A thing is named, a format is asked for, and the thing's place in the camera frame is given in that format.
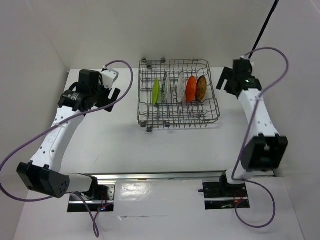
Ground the aluminium front rail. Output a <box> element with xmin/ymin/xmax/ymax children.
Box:
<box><xmin>89</xmin><ymin>171</ymin><xmax>224</xmax><ymax>182</ymax></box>

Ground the yellow brown patterned plate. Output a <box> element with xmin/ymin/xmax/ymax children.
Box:
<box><xmin>195</xmin><ymin>75</ymin><xmax>207</xmax><ymax>102</ymax></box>

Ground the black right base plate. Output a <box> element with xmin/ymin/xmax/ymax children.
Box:
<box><xmin>198</xmin><ymin>181</ymin><xmax>251</xmax><ymax>210</ymax></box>

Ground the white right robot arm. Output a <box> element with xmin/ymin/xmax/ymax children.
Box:
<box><xmin>216</xmin><ymin>58</ymin><xmax>288</xmax><ymax>197</ymax></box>

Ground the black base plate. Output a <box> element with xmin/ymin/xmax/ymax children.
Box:
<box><xmin>67</xmin><ymin>181</ymin><xmax>116</xmax><ymax>213</ymax></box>
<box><xmin>198</xmin><ymin>181</ymin><xmax>251</xmax><ymax>210</ymax></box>

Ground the orange plate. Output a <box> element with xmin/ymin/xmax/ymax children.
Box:
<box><xmin>185</xmin><ymin>75</ymin><xmax>197</xmax><ymax>103</ymax></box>

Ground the green patterned white plate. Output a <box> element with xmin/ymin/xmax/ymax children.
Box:
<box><xmin>161</xmin><ymin>71</ymin><xmax>171</xmax><ymax>104</ymax></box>

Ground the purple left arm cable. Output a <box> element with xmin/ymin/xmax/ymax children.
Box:
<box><xmin>0</xmin><ymin>59</ymin><xmax>135</xmax><ymax>238</ymax></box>

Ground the black corner pole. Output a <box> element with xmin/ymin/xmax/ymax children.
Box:
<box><xmin>252</xmin><ymin>0</ymin><xmax>279</xmax><ymax>51</ymax></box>

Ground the lime green plate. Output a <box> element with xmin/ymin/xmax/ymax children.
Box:
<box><xmin>152</xmin><ymin>78</ymin><xmax>161</xmax><ymax>105</ymax></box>

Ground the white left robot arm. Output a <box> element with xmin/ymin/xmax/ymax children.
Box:
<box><xmin>16</xmin><ymin>69</ymin><xmax>121</xmax><ymax>198</ymax></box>

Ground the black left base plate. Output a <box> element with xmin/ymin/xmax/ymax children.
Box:
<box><xmin>67</xmin><ymin>181</ymin><xmax>116</xmax><ymax>213</ymax></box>

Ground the grey wire dish rack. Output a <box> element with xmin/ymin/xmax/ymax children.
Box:
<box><xmin>137</xmin><ymin>57</ymin><xmax>221</xmax><ymax>133</ymax></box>

